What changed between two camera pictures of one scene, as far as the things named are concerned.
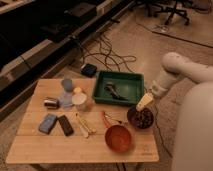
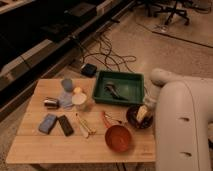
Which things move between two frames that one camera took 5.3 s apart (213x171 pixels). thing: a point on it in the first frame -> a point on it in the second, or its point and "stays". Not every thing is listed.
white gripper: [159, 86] -> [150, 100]
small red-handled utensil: [107, 117] stays
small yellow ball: [78, 90] stays
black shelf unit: [38, 37] stays
